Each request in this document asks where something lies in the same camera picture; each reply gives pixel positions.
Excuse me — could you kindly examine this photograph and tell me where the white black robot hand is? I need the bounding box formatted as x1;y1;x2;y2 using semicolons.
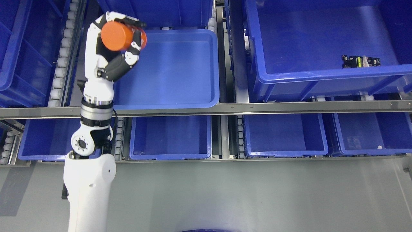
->
78;11;146;109

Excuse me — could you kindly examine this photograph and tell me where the orange cylindrical capacitor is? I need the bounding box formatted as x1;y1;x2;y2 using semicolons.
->
100;22;147;52

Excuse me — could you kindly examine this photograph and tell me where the white roller track left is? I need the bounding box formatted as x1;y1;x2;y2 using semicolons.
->
47;0;80;108

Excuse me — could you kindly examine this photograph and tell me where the shallow blue tray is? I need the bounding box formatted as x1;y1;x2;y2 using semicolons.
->
114;29;220;111

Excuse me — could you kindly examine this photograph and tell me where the blue bin top centre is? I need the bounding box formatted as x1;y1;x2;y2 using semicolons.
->
98;0;214;27

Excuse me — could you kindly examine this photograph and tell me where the blue bin far left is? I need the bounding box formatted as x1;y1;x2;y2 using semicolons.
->
0;0;71;108

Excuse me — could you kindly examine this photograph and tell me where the lower blue bin left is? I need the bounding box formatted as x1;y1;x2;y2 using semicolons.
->
18;118;97;161

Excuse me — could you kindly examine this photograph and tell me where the lower blue bin right centre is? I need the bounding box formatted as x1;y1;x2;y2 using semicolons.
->
243;114;329;158

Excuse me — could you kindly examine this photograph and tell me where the large blue bin right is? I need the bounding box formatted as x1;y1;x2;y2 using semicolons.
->
243;0;411;102

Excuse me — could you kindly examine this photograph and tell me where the small green black circuit module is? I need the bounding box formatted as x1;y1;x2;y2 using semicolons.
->
342;55;381;68

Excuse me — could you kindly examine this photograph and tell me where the lower blue bin far right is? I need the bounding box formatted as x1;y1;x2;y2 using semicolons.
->
323;112;412;157

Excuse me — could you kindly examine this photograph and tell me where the metal shelf front rail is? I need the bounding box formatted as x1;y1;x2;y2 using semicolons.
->
0;100;412;120

